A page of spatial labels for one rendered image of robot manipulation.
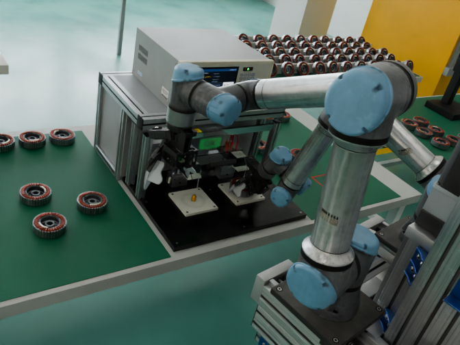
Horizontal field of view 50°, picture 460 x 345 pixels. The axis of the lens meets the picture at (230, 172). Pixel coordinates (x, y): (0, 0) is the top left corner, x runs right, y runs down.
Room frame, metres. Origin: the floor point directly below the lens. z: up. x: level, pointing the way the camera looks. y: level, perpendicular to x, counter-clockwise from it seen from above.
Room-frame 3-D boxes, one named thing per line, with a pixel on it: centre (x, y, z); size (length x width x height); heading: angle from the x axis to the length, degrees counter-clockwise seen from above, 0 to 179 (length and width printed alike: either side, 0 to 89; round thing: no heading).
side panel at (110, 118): (1.82, 0.53, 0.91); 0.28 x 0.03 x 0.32; 40
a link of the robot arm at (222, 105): (1.10, 0.06, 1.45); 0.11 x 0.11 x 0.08; 56
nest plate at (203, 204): (1.64, 0.12, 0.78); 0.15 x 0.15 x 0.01; 40
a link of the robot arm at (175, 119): (1.15, 0.15, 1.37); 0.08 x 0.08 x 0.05
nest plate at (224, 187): (1.80, -0.07, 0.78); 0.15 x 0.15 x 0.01; 40
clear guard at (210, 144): (1.64, 0.13, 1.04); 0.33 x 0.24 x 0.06; 40
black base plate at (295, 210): (1.73, 0.03, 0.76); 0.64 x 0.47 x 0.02; 130
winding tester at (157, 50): (1.97, 0.22, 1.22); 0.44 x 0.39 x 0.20; 130
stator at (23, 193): (1.45, 0.69, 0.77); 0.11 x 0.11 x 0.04
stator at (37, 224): (1.31, 0.57, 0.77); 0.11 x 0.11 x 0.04
